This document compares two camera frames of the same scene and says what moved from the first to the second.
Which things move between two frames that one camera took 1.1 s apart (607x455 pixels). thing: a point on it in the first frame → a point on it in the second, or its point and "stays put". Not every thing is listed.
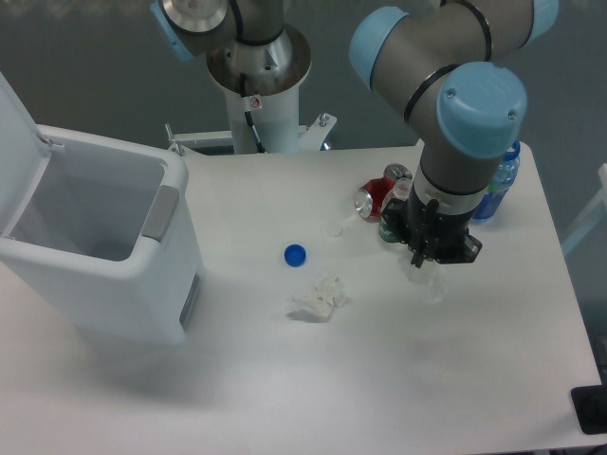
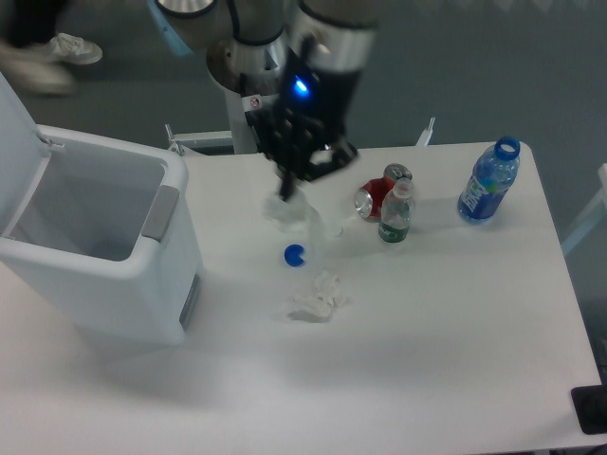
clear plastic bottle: [432, 273] → [297, 222]
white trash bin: [108, 240] stays put
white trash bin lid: [24, 156] stays put
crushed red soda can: [370, 197] stays put
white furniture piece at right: [592, 217] stays put
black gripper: [443, 237] → [306, 135]
